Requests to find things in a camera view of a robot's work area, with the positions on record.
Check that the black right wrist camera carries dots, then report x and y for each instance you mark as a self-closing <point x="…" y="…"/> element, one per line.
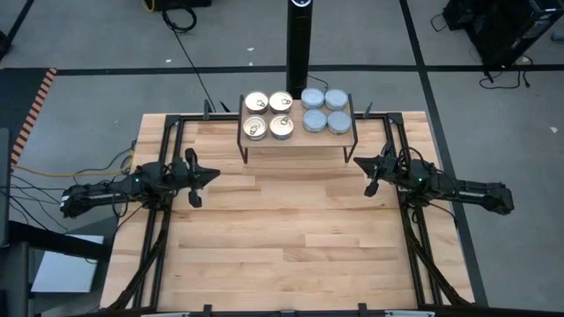
<point x="407" y="169"/>

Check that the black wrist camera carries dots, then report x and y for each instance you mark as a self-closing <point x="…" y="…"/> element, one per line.
<point x="152" y="169"/>
<point x="407" y="169"/>

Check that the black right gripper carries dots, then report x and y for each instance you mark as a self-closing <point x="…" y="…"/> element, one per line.
<point x="398" y="175"/>

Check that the white panel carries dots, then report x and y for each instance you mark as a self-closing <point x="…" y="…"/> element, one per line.
<point x="66" y="270"/>

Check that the wooden shelf black frame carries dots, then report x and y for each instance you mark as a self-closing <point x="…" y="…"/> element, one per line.
<point x="304" y="140"/>

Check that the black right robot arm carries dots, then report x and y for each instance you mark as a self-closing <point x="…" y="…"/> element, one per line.
<point x="471" y="196"/>

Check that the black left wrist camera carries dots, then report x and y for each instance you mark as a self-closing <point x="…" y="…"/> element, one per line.
<point x="152" y="169"/>

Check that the black equipment box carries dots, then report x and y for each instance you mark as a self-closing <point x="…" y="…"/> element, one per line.
<point x="185" y="3"/>

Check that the blue red salmon can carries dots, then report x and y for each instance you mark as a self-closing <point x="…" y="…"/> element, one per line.
<point x="280" y="102"/>
<point x="282" y="127"/>
<point x="255" y="127"/>
<point x="256" y="102"/>

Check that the black computer cart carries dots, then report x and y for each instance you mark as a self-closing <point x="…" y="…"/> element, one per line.
<point x="498" y="31"/>

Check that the green white tuna can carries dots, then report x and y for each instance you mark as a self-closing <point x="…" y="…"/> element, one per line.
<point x="336" y="99"/>
<point x="313" y="98"/>
<point x="315" y="121"/>
<point x="339" y="122"/>

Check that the black aluminium table frame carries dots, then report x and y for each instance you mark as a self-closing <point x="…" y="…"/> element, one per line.
<point x="172" y="120"/>

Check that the black floor mat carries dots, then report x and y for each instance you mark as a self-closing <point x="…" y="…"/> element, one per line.
<point x="17" y="97"/>

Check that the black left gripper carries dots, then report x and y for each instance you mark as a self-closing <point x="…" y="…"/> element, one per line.
<point x="178" y="176"/>

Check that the black desk leg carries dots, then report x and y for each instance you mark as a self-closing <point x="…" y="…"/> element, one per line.
<point x="57" y="240"/>

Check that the black tower fan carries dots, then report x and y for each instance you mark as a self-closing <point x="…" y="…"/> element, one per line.
<point x="299" y="53"/>

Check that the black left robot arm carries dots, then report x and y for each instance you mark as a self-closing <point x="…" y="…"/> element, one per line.
<point x="101" y="193"/>

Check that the black table clamp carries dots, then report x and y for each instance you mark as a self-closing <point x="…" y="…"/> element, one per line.
<point x="207" y="309"/>
<point x="362" y="309"/>

